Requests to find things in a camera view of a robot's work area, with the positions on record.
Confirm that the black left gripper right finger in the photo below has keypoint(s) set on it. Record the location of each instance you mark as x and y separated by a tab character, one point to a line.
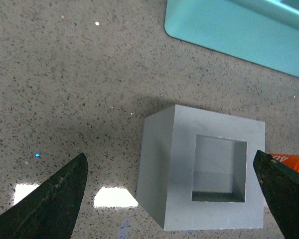
280	187

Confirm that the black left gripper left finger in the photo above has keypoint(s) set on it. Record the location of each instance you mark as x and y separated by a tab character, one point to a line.
51	210

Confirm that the gray cube square recess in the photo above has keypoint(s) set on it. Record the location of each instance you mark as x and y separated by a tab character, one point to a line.
196	170

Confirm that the orange cylinder part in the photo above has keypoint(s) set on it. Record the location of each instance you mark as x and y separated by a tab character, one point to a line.
289	160

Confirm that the light blue plastic box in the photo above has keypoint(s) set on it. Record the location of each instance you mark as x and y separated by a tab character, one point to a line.
265	32

